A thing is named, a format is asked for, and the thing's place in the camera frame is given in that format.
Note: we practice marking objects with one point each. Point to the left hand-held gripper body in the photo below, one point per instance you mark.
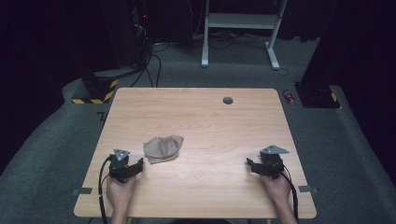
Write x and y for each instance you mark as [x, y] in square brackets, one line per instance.
[119, 165]

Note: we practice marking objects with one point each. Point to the red can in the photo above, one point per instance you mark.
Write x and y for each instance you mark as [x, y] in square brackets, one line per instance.
[288, 96]

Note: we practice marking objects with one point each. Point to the white metal stand frame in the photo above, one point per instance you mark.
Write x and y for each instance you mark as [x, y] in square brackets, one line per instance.
[241, 21]

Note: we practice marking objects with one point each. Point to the person's right hand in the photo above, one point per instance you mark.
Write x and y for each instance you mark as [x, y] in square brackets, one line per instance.
[277, 188]

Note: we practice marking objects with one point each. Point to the grey table grommet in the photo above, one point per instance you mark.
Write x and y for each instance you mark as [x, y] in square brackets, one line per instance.
[228, 100]

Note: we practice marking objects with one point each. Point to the yellow black striped stand base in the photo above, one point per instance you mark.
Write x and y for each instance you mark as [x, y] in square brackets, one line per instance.
[99, 88]

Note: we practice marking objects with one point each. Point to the dark equipment rack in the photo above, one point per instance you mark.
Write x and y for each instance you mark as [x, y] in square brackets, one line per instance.
[141, 34]

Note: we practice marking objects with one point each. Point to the beige cloth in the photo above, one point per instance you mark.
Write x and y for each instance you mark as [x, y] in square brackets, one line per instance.
[163, 149]

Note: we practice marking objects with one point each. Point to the grey tape strip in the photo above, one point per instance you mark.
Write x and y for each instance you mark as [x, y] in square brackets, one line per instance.
[308, 188]
[82, 191]

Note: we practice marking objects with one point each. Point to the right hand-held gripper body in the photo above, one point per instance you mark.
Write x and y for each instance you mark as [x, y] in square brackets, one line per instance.
[271, 164]

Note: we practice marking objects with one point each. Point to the person's left hand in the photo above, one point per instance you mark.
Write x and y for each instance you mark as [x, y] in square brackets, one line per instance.
[120, 191]

